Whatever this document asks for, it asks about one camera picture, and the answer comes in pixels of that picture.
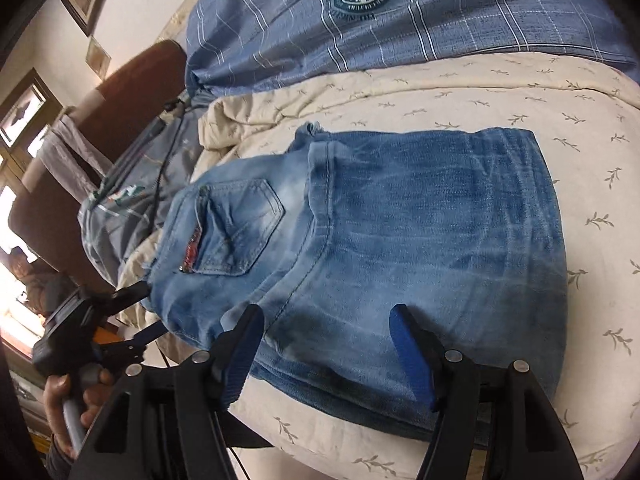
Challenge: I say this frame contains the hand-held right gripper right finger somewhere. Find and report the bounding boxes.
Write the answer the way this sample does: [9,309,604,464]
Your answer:
[389,302,583,480]

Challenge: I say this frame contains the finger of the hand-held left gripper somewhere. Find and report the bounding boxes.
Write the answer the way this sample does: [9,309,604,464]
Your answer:
[106,321,169,358]
[112,281,152,308]

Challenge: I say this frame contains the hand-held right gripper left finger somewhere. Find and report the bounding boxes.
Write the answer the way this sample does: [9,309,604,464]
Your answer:
[75,304,265,480]

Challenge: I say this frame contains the blue denim pants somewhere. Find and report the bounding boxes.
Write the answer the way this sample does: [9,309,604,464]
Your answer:
[147,121,568,448]

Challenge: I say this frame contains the person's left hand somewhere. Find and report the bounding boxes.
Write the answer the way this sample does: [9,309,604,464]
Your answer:
[42,367,118,461]

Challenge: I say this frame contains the grey star-print quilt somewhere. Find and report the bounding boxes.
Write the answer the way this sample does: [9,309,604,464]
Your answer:
[77,92,211,286]

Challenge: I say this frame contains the grey draped cloth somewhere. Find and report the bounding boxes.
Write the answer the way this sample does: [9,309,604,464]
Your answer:
[37,112,113,201]

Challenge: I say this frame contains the brown headboard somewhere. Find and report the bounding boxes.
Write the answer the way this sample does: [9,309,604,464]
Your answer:
[7,40,188,293]

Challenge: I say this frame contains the cream leaf-print blanket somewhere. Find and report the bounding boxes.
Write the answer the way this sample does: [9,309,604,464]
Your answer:
[117,50,640,480]

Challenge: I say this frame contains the black power cable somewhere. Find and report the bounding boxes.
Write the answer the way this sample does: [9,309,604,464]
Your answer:
[150,97,192,211]

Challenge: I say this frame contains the wooden window frame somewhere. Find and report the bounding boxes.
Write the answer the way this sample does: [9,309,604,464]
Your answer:
[0,67,63,241]

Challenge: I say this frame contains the small framed wall picture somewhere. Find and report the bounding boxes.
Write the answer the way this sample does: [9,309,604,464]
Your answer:
[85,35,112,81]

